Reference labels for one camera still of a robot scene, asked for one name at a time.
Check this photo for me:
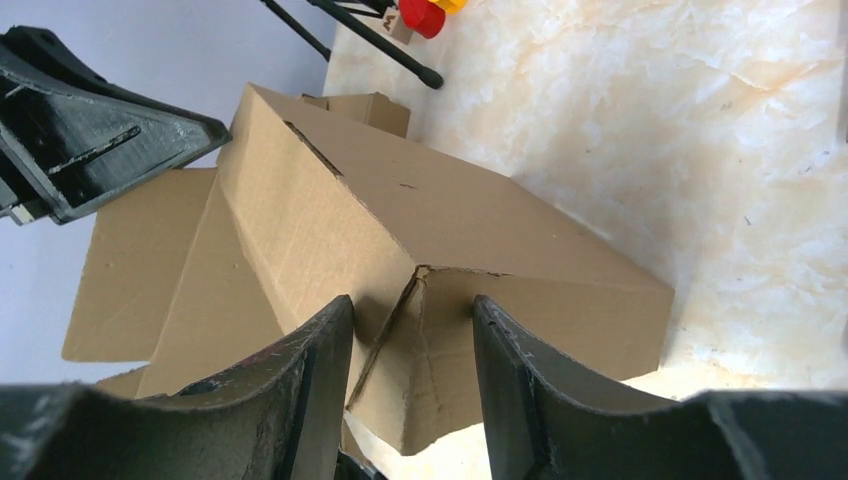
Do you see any yellow round toy block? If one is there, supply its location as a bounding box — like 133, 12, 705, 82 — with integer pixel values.
430, 0, 467, 14

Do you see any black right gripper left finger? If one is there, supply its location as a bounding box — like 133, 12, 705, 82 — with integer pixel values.
1, 295, 354, 479

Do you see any large cardboard box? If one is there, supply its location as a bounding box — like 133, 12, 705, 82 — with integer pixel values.
62, 85, 674, 455

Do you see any small wooden letter cube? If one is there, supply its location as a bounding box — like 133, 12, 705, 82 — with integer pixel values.
380, 10, 414, 45

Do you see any black camera tripod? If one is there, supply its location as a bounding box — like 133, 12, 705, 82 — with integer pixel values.
261, 0, 444, 90

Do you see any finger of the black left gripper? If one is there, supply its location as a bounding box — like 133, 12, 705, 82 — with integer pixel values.
1, 25, 232, 225

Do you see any folded cardboard box at left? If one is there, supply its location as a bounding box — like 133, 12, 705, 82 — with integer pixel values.
299, 92, 411, 138

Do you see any red round toy block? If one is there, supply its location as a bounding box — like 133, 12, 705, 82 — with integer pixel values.
397, 0, 446, 39

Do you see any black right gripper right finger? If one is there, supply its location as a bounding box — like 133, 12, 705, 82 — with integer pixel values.
473, 295, 847, 479

